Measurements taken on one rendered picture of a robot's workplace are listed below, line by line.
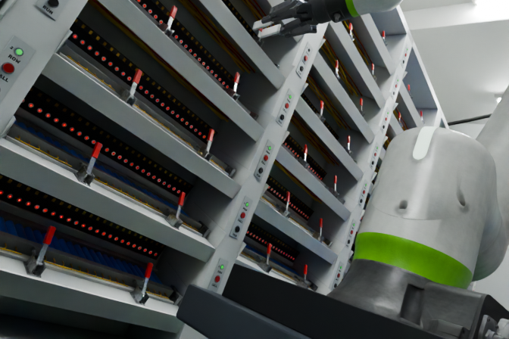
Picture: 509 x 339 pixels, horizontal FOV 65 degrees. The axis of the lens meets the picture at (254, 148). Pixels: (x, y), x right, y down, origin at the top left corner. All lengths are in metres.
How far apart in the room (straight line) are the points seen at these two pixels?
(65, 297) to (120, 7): 0.60
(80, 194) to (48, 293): 0.19
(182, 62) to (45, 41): 0.32
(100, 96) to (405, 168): 0.61
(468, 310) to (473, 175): 0.15
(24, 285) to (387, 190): 0.66
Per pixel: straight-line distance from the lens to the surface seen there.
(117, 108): 0.89
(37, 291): 0.89
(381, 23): 2.19
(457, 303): 0.43
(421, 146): 0.50
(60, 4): 0.85
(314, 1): 1.13
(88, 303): 0.95
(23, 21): 0.82
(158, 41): 0.96
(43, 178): 0.84
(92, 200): 0.88
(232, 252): 1.18
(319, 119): 1.46
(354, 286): 0.45
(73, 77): 0.85
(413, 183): 0.48
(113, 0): 0.91
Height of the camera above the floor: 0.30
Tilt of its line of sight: 18 degrees up
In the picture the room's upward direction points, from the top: 22 degrees clockwise
